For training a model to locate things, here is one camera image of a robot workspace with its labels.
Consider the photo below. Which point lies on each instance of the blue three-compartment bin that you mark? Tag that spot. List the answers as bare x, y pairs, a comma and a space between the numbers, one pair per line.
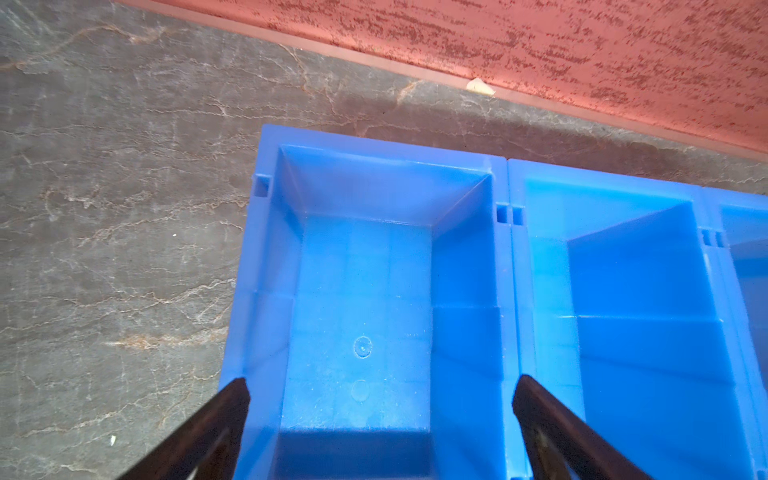
389, 297

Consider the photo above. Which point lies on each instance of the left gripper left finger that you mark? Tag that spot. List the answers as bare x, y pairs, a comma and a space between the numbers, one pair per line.
206, 445

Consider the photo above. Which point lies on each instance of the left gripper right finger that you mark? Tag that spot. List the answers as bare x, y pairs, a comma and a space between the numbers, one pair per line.
559, 445

